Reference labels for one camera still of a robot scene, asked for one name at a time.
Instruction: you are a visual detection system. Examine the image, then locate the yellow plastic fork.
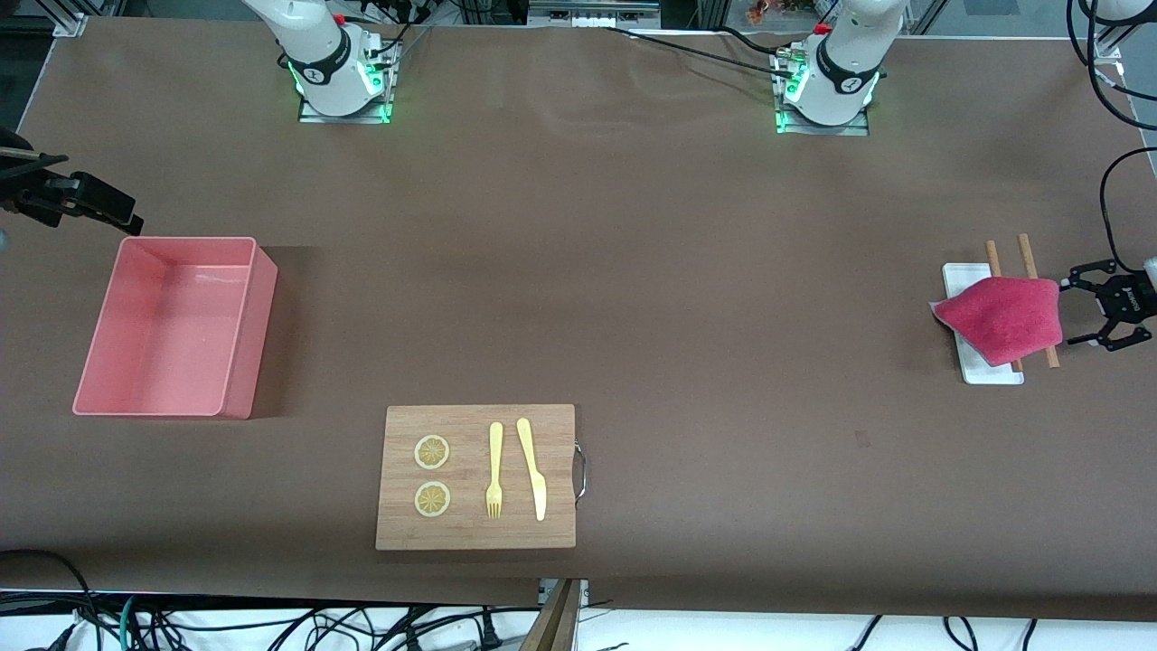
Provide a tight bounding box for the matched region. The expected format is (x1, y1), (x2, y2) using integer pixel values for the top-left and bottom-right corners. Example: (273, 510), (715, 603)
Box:
(485, 421), (504, 520)

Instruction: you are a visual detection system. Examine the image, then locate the aluminium frame profile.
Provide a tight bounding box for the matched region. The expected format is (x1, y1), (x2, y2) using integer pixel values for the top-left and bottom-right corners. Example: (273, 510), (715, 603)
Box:
(50, 0), (123, 37)
(1089, 23), (1157, 66)

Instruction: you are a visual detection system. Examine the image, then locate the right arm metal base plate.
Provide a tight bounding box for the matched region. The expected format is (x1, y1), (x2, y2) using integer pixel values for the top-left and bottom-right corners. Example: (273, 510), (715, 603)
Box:
(298, 36), (400, 125)

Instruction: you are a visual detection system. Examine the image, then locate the black power cable on table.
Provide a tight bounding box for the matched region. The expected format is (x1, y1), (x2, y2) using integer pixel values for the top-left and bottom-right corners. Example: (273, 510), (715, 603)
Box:
(604, 25), (798, 79)

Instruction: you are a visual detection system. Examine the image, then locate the pink plastic bin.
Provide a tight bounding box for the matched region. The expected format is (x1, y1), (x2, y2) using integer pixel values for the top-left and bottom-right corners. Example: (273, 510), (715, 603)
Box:
(72, 236), (279, 420)

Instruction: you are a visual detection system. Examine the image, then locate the yellow plastic knife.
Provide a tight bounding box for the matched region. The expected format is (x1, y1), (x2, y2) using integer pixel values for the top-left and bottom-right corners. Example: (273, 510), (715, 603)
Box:
(516, 417), (548, 523)

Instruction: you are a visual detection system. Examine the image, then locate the black looped floor cable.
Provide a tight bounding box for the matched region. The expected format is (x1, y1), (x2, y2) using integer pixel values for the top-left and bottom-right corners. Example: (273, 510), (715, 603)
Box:
(0, 549), (99, 651)

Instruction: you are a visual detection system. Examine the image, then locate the pink microfibre cloth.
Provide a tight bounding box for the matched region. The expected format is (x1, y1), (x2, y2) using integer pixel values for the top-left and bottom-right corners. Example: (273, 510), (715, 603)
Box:
(933, 277), (1063, 367)

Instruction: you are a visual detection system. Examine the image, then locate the white rectangular tray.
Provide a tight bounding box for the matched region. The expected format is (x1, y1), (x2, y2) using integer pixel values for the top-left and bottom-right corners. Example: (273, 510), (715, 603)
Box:
(942, 262), (1025, 386)

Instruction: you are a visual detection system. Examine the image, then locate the grey metal device box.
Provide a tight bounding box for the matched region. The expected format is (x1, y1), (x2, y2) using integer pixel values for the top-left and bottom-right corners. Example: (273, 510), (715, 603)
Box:
(529, 0), (663, 28)

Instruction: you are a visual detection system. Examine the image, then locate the wooden cutting board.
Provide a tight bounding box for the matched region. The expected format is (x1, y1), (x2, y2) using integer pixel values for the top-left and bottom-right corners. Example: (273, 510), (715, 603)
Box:
(375, 404), (577, 551)

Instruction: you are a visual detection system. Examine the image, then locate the brown table cover sheet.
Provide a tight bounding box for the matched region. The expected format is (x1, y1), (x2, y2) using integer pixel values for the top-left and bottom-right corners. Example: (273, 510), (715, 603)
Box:
(0, 16), (1157, 625)

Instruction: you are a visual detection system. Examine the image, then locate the brown wooden post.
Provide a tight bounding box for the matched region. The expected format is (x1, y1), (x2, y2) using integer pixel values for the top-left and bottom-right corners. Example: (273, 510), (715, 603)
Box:
(520, 579), (584, 651)

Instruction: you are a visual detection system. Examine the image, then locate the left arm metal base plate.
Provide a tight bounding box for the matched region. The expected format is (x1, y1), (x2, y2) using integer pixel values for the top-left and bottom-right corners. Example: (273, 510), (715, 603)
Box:
(775, 50), (870, 137)

